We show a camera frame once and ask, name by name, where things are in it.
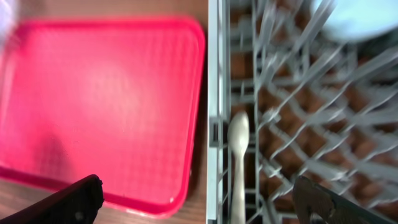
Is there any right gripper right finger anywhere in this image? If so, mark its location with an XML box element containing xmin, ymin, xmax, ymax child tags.
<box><xmin>292</xmin><ymin>176</ymin><xmax>393</xmax><ymax>224</ymax></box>

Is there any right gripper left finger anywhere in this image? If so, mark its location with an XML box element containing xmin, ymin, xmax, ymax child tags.
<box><xmin>1</xmin><ymin>174</ymin><xmax>104</xmax><ymax>224</ymax></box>

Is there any white plastic spoon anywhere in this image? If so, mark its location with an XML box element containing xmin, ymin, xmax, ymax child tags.
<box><xmin>228</xmin><ymin>111</ymin><xmax>249</xmax><ymax>224</ymax></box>

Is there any light blue plate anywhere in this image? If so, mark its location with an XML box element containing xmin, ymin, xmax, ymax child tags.
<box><xmin>322</xmin><ymin>0</ymin><xmax>397</xmax><ymax>43</ymax></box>

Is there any grey dishwasher rack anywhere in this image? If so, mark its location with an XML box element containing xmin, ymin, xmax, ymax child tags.
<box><xmin>206</xmin><ymin>0</ymin><xmax>397</xmax><ymax>223</ymax></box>

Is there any red serving tray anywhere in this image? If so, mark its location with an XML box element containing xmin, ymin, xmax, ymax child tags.
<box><xmin>1</xmin><ymin>17</ymin><xmax>206</xmax><ymax>218</ymax></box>

